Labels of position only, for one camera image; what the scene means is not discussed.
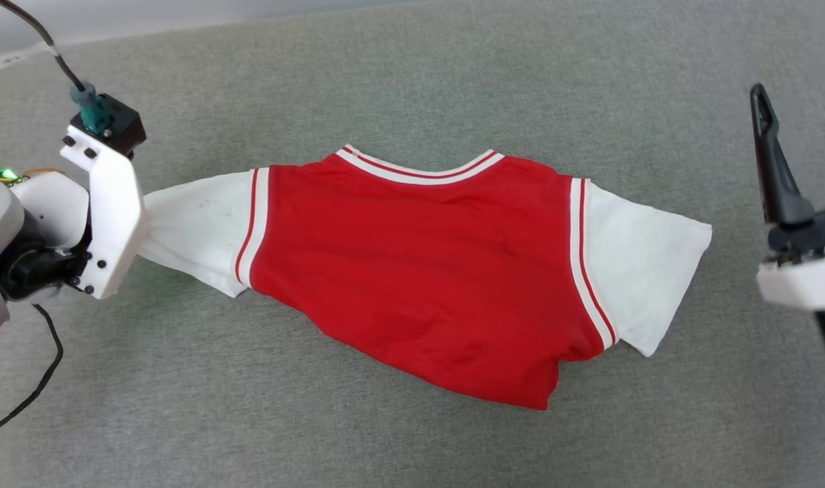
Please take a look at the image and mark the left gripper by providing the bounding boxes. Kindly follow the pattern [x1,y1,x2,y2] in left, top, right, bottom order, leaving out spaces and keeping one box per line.
[0,169,94,302]

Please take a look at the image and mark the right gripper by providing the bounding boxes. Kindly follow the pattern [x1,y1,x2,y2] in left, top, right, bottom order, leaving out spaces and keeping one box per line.
[750,56,825,267]

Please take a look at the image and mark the red and white shirt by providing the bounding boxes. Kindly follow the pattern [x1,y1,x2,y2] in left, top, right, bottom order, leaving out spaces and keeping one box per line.
[138,144,713,411]

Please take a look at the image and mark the thin black cable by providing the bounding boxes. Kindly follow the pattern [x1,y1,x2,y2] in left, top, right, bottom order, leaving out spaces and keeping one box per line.
[0,304,64,488]

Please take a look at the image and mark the teal cable connector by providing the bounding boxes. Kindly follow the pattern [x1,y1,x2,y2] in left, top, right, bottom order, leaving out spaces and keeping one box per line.
[70,81,113,135]

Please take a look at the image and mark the black camera cable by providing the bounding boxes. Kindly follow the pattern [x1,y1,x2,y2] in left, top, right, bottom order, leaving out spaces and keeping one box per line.
[0,0,87,92]

